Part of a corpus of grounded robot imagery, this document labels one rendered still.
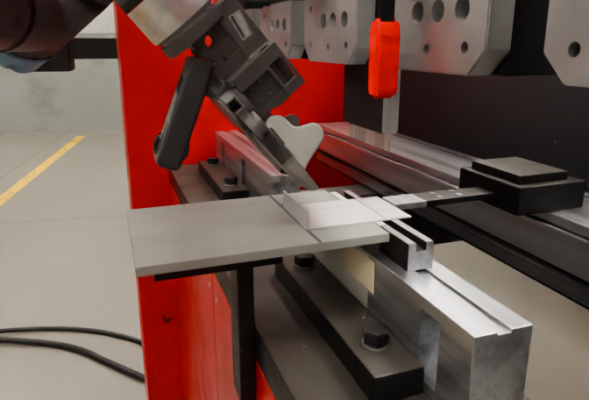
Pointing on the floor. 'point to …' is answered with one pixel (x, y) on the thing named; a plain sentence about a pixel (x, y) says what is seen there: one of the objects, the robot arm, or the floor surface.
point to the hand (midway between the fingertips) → (294, 179)
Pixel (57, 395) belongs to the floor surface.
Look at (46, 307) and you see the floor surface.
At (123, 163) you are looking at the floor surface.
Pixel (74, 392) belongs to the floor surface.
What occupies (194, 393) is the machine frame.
